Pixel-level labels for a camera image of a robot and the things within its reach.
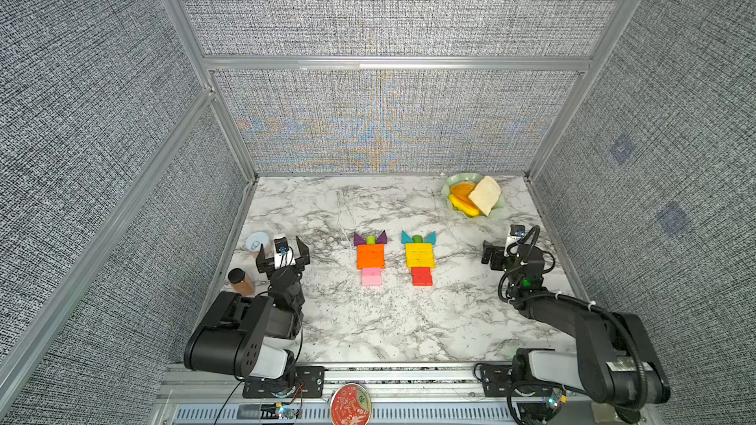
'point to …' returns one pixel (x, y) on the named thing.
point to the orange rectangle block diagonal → (362, 263)
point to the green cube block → (417, 238)
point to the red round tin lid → (350, 404)
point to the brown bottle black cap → (241, 283)
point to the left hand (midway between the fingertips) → (283, 239)
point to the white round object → (254, 241)
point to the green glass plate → (472, 178)
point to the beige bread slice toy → (485, 195)
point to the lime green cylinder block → (371, 240)
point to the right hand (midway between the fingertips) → (501, 234)
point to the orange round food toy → (462, 191)
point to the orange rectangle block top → (371, 248)
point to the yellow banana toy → (463, 206)
